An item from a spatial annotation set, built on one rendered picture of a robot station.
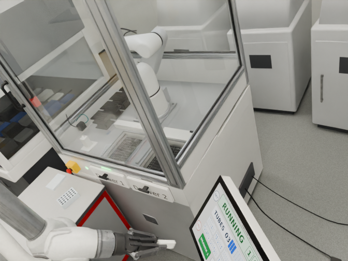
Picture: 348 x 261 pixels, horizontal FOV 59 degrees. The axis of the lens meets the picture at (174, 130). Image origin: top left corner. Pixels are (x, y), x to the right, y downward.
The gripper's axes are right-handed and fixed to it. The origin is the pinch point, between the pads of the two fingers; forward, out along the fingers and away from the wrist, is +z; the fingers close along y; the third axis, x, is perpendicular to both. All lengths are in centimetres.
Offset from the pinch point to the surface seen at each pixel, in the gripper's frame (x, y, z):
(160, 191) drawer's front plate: 13, 46, 15
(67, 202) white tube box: 57, 81, -24
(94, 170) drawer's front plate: 33, 84, -12
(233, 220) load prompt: -19.5, -6.2, 17.3
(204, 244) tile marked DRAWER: 0.2, 0.1, 17.1
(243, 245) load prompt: -17.5, -15.1, 17.3
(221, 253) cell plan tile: -6.2, -9.2, 17.1
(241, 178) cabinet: 20, 76, 89
